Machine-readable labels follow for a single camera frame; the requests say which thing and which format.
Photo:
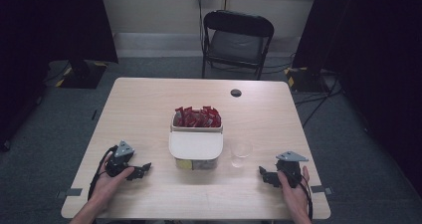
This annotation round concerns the clear plastic cup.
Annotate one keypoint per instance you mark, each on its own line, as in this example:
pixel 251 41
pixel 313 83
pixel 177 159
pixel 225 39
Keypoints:
pixel 241 153

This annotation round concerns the white lidded storage box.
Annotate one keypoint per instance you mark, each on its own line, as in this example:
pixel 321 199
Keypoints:
pixel 196 144

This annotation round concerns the pile of red packets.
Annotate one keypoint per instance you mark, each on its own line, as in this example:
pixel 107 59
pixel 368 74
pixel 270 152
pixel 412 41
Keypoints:
pixel 198 117

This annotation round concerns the person's right hand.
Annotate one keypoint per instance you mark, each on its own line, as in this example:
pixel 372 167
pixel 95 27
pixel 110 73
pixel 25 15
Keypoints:
pixel 293 192

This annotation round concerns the grey tape strip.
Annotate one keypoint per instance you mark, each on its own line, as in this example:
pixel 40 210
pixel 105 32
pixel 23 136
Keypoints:
pixel 70 192
pixel 321 189

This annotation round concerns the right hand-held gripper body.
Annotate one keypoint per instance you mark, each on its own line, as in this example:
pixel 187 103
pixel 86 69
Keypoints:
pixel 291 171

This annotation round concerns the person's left hand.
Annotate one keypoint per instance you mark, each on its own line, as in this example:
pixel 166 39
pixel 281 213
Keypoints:
pixel 109 184

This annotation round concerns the black folding chair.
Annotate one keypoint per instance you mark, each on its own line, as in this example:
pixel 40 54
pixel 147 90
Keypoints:
pixel 237 43

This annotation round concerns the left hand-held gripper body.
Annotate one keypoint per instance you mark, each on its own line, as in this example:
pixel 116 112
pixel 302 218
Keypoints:
pixel 120 157

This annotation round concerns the black stand base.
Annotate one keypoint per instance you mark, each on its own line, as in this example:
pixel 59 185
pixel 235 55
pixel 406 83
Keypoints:
pixel 83 74
pixel 303 78

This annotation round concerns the dark curtain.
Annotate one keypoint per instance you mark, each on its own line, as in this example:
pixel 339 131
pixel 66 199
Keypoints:
pixel 49 28
pixel 371 51

